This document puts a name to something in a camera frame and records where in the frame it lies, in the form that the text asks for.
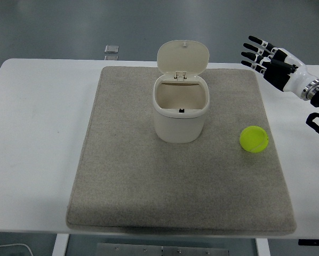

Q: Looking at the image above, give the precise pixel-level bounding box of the grey felt mat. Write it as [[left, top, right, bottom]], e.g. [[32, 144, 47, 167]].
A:
[[65, 66, 298, 236]]

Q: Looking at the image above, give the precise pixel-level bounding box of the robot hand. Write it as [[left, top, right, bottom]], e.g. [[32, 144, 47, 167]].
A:
[[241, 35, 315, 96]]

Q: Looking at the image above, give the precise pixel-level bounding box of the cream bin with flip lid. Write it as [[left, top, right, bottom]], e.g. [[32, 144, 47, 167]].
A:
[[151, 39, 211, 144]]

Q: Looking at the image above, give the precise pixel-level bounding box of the white table leg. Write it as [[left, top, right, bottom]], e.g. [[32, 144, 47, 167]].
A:
[[52, 234, 70, 256], [255, 238, 269, 256]]

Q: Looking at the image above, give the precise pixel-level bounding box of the yellow-green tennis ball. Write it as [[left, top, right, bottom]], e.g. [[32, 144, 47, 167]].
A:
[[239, 125, 269, 154]]

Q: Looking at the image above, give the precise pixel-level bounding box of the white cable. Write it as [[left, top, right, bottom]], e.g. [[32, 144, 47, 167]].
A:
[[0, 243, 34, 256]]

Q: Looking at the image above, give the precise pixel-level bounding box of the grey metal plate with screws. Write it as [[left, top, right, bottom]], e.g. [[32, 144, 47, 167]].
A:
[[96, 242, 229, 256]]

